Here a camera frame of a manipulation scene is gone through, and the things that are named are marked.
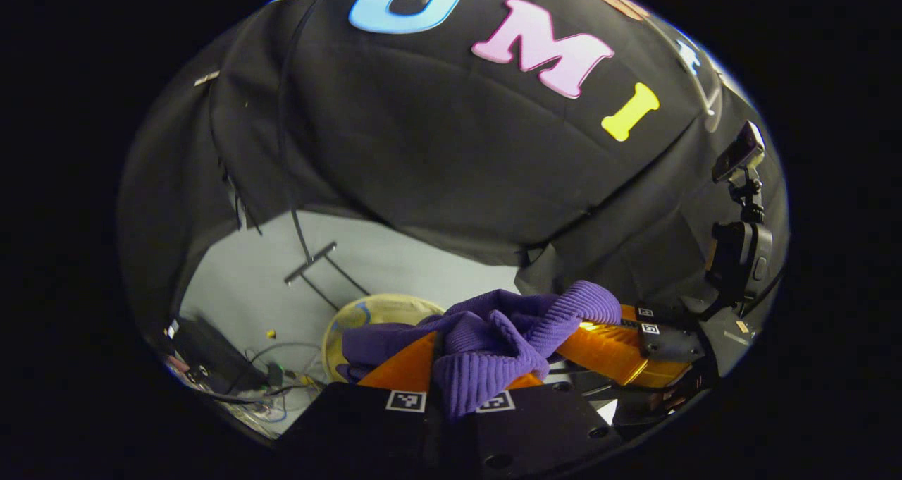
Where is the black clothes rack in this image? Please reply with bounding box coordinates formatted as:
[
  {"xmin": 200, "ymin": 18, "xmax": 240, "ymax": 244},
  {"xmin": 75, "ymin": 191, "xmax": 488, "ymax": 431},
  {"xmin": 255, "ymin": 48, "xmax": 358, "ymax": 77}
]
[{"xmin": 277, "ymin": 0, "xmax": 373, "ymax": 312}]

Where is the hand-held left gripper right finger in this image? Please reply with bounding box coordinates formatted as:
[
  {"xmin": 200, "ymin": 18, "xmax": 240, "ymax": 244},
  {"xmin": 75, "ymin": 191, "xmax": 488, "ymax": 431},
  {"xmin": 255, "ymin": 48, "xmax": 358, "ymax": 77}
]
[{"xmin": 472, "ymin": 372, "xmax": 626, "ymax": 480}]

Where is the purple knit jacket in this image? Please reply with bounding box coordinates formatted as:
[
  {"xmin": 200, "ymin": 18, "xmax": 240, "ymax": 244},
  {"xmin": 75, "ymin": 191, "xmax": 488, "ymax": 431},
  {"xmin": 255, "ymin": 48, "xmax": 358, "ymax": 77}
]
[{"xmin": 337, "ymin": 280, "xmax": 623, "ymax": 421}]

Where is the tangle of cables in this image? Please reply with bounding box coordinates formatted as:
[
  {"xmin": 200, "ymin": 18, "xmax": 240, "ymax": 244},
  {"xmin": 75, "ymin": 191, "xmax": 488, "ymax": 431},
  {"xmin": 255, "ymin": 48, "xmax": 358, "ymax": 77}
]
[{"xmin": 211, "ymin": 343, "xmax": 332, "ymax": 431}]

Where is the yellow laundry hamper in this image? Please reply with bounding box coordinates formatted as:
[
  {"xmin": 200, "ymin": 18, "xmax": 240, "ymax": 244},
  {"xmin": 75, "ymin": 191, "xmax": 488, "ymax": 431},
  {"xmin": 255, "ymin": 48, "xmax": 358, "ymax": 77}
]
[{"xmin": 321, "ymin": 293, "xmax": 446, "ymax": 386}]

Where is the black equipment box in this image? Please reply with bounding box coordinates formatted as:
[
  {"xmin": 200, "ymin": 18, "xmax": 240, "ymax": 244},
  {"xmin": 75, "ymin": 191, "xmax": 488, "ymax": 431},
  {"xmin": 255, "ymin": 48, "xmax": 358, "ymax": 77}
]
[{"xmin": 169, "ymin": 316, "xmax": 272, "ymax": 396}]

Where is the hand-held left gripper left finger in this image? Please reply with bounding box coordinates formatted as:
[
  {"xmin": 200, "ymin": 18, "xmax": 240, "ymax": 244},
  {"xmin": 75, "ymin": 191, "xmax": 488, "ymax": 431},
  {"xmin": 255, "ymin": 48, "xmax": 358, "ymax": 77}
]
[{"xmin": 277, "ymin": 331, "xmax": 443, "ymax": 480}]

